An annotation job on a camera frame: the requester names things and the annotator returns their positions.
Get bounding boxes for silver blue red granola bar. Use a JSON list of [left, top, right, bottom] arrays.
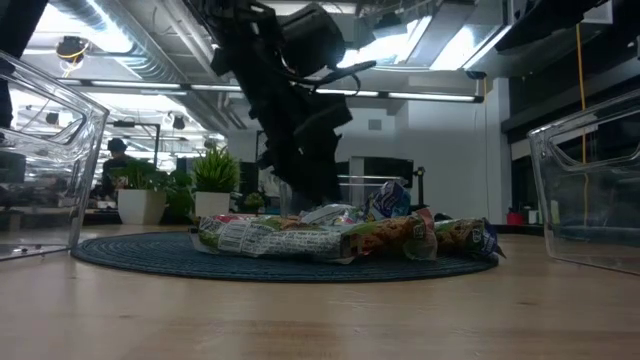
[[298, 202, 369, 227]]

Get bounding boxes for blue Chewy granola bar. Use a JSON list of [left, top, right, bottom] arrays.
[[367, 179, 413, 221]]

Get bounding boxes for green blue granola bar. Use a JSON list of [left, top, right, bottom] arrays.
[[433, 216, 506, 260]]

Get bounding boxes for small green potted plant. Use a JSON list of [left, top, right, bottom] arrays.
[[242, 191, 267, 214]]

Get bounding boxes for black stand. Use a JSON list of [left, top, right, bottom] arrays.
[[412, 165, 427, 207]]

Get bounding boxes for leafy green plant white pot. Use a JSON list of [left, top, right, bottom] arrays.
[[110, 158, 174, 226]]

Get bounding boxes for spiky green plant white pot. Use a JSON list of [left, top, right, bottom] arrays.
[[191, 145, 242, 219]]

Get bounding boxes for clear plastic bin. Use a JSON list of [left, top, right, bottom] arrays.
[[277, 173, 407, 217], [0, 49, 110, 264], [528, 89, 640, 276]]

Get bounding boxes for round dark blue woven placemat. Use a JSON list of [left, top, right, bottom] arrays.
[[71, 230, 501, 284]]

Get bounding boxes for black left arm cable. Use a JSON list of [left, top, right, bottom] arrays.
[[287, 58, 378, 97]]

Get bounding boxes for black monitor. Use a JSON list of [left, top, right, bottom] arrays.
[[349, 155, 415, 190]]

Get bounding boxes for black camera yellow cable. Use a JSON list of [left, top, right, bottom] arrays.
[[54, 34, 92, 66]]

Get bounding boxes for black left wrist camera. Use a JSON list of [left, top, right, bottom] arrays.
[[308, 96, 355, 133]]

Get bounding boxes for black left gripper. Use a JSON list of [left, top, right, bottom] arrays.
[[247, 87, 347, 206]]

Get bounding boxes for green red Chewy granola bar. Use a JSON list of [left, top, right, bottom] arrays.
[[190, 213, 354, 265], [342, 207, 440, 262]]

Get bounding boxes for person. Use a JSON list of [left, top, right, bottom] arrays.
[[98, 137, 135, 201]]

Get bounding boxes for dark leafy green plant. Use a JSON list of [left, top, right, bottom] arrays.
[[164, 169, 197, 221]]

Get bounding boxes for long strip light bar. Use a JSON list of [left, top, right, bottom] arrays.
[[57, 78, 485, 104]]

